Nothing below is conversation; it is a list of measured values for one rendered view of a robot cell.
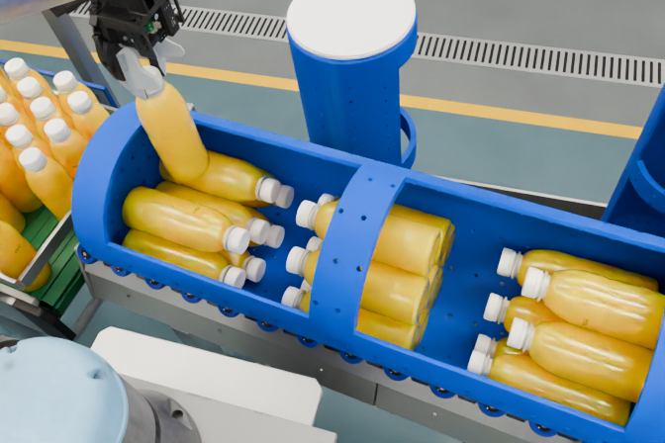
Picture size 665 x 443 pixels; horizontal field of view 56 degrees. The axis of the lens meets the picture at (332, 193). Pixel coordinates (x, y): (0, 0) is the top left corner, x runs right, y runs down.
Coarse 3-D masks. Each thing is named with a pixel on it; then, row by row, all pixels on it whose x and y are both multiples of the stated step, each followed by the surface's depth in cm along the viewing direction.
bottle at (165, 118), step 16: (160, 96) 87; (176, 96) 88; (144, 112) 87; (160, 112) 87; (176, 112) 88; (144, 128) 90; (160, 128) 89; (176, 128) 90; (192, 128) 93; (160, 144) 92; (176, 144) 92; (192, 144) 94; (176, 160) 95; (192, 160) 96; (208, 160) 100; (176, 176) 98; (192, 176) 98
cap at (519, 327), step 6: (516, 318) 82; (516, 324) 82; (522, 324) 82; (516, 330) 81; (522, 330) 81; (510, 336) 81; (516, 336) 81; (522, 336) 81; (510, 342) 82; (516, 342) 81
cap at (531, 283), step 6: (528, 270) 81; (534, 270) 81; (528, 276) 81; (534, 276) 80; (540, 276) 80; (528, 282) 80; (534, 282) 80; (522, 288) 81; (528, 288) 80; (534, 288) 80; (522, 294) 81; (528, 294) 81; (534, 294) 80
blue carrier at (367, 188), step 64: (128, 128) 95; (128, 192) 106; (320, 192) 109; (384, 192) 84; (448, 192) 85; (128, 256) 95; (256, 256) 112; (320, 256) 81; (576, 256) 95; (640, 256) 90; (320, 320) 84; (448, 320) 101; (448, 384) 82
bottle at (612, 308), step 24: (552, 288) 79; (576, 288) 78; (600, 288) 77; (624, 288) 77; (552, 312) 81; (576, 312) 78; (600, 312) 76; (624, 312) 76; (648, 312) 75; (624, 336) 77; (648, 336) 75
